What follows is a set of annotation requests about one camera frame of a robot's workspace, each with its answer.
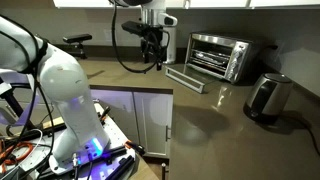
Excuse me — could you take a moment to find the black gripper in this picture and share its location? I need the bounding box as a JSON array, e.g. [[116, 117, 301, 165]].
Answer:
[[140, 27, 167, 72]]

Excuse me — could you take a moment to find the foil covered oven tray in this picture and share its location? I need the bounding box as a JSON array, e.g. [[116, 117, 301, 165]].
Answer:
[[192, 49, 232, 67]]

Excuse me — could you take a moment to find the white upper cabinet door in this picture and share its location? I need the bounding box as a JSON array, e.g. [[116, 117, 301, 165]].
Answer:
[[249, 0, 320, 9], [165, 0, 186, 9], [185, 0, 250, 9], [53, 0, 116, 8]]

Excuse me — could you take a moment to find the white cabinet door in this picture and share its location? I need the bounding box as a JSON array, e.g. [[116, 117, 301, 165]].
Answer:
[[185, 0, 250, 9], [165, 0, 186, 9], [53, 0, 116, 8], [249, 0, 320, 9], [133, 91, 174, 158], [90, 88, 136, 145]]

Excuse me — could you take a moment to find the white lower cabinet door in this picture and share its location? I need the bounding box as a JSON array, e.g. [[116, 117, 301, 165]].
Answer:
[[133, 91, 174, 158], [90, 88, 136, 145]]

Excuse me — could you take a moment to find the stainless steel toaster oven body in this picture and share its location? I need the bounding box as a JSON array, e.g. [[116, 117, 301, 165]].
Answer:
[[184, 31, 263, 84]]

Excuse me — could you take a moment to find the orange and black tool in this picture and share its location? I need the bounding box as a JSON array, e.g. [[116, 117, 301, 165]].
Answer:
[[124, 140, 147, 157]]

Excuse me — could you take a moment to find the wooden plank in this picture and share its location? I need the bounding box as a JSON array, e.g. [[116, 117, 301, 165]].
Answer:
[[41, 115, 66, 130]]

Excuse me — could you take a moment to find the stainless steel electric kettle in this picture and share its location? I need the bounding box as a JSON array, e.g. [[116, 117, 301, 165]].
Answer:
[[243, 72, 294, 125]]

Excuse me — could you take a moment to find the silver base connector plug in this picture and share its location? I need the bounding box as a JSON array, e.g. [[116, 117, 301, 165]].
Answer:
[[72, 152, 81, 168]]

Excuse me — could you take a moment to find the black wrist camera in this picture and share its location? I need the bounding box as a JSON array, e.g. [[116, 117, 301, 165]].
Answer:
[[121, 20, 151, 36]]

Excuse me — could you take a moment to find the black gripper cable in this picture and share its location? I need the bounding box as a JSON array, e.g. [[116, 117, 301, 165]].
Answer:
[[110, 0, 169, 74]]

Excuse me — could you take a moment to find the white wall outlet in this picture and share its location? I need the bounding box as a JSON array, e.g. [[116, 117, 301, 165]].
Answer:
[[103, 29, 118, 43]]

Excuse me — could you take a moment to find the oven wire rack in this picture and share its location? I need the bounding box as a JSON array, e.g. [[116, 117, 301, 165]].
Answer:
[[189, 58, 231, 74]]

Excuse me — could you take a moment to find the black clamp handle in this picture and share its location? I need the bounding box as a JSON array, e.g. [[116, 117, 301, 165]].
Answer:
[[98, 105, 112, 123]]

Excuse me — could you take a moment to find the black stereo camera on stand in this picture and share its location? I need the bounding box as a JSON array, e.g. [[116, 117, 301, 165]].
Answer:
[[62, 33, 93, 60]]

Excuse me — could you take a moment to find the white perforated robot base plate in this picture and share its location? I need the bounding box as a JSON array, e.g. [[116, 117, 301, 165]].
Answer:
[[0, 101, 138, 180]]

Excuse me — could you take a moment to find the black aluminium rail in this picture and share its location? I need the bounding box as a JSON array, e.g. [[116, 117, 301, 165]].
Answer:
[[105, 154, 136, 180], [78, 145, 128, 166]]

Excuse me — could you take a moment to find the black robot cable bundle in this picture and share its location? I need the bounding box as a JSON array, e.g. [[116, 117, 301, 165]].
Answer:
[[0, 14, 58, 180]]

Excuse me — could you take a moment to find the white equipment frame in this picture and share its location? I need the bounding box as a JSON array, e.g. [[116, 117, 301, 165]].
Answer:
[[0, 68, 39, 129]]

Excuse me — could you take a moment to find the orange cable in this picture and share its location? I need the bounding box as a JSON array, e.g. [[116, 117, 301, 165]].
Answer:
[[0, 141, 35, 175]]

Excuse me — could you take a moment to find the black kettle power cord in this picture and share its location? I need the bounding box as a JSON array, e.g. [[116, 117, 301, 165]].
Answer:
[[283, 114, 320, 157]]

